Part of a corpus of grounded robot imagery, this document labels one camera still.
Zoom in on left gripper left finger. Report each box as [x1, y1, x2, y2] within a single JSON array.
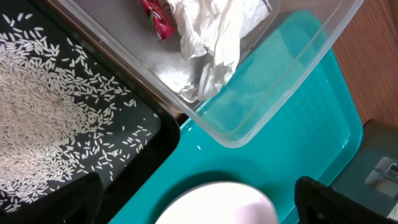
[[1, 172, 103, 224]]

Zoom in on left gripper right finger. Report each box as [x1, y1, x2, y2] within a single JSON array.
[[294, 176, 397, 224]]

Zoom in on pile of rice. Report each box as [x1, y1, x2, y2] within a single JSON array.
[[1, 12, 161, 212]]

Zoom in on pink plate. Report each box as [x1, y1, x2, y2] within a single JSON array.
[[156, 182, 279, 224]]

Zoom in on white napkin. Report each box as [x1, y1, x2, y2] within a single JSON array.
[[168, 0, 270, 101]]

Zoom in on red sauce packet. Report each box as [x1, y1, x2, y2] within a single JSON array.
[[140, 0, 177, 41]]

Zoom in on grey dishwasher rack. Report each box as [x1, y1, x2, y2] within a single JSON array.
[[331, 120, 397, 222]]

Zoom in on teal serving tray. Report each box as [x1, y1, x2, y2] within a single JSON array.
[[108, 11, 364, 224]]

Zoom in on black plastic tray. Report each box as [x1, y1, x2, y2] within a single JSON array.
[[1, 1, 180, 223]]

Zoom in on clear plastic bin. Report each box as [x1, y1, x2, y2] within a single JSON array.
[[50, 0, 362, 148]]

